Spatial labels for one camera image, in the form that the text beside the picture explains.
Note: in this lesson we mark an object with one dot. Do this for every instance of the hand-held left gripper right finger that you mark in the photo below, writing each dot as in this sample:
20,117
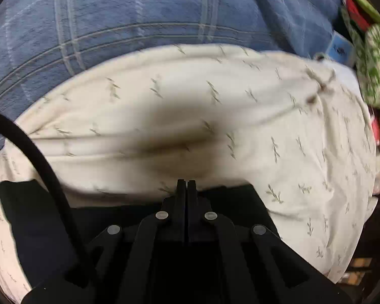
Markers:
192,196

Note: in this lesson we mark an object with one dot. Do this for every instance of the blue label card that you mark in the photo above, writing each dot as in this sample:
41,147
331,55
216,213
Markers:
338,49

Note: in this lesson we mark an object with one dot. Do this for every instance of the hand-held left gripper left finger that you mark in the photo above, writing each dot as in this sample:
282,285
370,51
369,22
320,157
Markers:
181,196

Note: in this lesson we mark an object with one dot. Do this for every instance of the white leaf-print bedsheet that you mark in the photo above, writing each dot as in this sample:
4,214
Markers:
240,117

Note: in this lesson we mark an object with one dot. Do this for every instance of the blue plaid blanket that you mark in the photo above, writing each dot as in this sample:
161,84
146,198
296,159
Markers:
114,6

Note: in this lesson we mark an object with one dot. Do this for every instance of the green white patterned cloth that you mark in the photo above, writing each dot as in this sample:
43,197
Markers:
375,53

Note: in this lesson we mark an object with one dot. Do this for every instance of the black garment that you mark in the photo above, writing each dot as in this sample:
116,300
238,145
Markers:
34,221

